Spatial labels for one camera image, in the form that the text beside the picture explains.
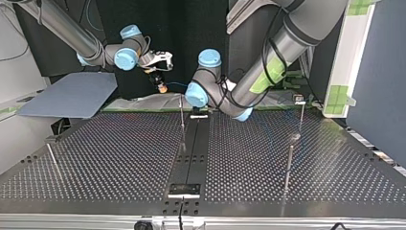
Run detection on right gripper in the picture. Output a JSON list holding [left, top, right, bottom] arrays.
[[147, 70, 169, 95]]

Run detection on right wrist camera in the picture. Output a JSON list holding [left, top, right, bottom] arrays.
[[139, 50, 175, 73]]

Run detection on blue cable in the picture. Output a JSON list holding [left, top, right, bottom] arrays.
[[164, 80, 191, 94]]

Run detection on black cable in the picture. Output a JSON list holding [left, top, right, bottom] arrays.
[[177, 195, 186, 230], [0, 43, 31, 62], [188, 8, 290, 110]]

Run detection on black panel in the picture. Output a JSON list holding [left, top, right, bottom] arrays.
[[11, 0, 232, 101]]

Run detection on metal post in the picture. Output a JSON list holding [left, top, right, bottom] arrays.
[[293, 93, 307, 132], [282, 145, 295, 194], [46, 142, 64, 180], [178, 94, 188, 151]]

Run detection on grey board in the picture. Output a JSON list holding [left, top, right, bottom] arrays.
[[16, 71, 119, 120]]

